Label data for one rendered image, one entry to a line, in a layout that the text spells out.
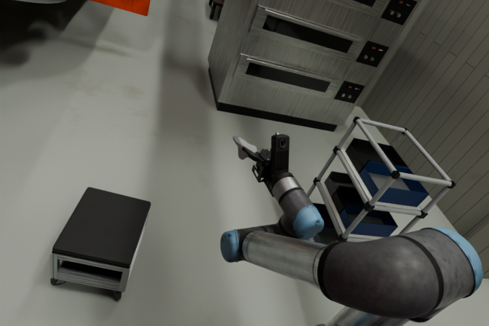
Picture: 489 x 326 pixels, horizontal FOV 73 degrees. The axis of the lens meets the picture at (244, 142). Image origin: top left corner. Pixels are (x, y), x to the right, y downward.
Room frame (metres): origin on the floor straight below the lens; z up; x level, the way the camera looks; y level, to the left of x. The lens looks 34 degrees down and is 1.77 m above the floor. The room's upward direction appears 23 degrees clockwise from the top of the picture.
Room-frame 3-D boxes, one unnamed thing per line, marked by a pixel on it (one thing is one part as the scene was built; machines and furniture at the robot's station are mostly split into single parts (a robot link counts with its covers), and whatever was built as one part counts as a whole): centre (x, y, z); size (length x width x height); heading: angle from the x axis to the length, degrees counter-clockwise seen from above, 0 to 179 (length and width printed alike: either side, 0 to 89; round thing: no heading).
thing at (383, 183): (1.71, -0.83, 0.50); 0.54 x 0.42 x 1.00; 22
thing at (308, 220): (0.62, -0.20, 1.21); 0.11 x 0.08 x 0.09; 37
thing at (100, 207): (0.99, 0.47, 0.17); 0.43 x 0.36 x 0.34; 12
